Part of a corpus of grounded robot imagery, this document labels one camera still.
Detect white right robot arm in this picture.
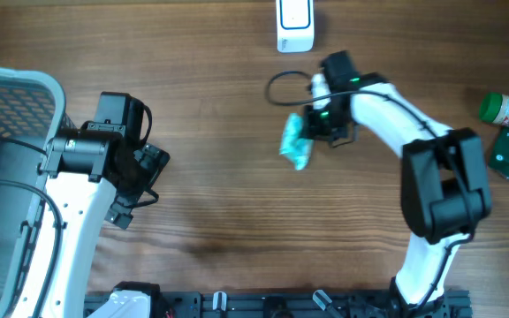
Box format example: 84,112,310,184
301,51,491,317

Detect black mesh shopping basket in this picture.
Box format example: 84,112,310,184
0,68,73,317

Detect white barcode scanner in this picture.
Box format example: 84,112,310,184
275,0,315,54

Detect black left camera cable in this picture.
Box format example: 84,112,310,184
0,103,161,318

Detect black right camera cable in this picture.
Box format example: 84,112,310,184
265,70,476,318

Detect green lid spice jar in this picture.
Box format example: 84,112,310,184
479,93,509,127

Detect black camera cable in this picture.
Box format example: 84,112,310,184
265,70,476,318
0,103,161,318

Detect teal tissue pack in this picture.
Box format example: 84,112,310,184
279,113,314,170

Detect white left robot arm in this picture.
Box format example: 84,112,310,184
10,92,170,317

